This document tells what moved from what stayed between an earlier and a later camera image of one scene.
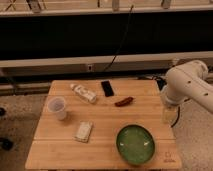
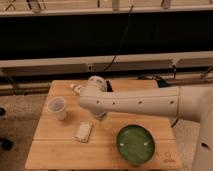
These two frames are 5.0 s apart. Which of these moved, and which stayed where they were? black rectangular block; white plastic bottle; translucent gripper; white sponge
Moved: translucent gripper
Stayed: black rectangular block; white plastic bottle; white sponge
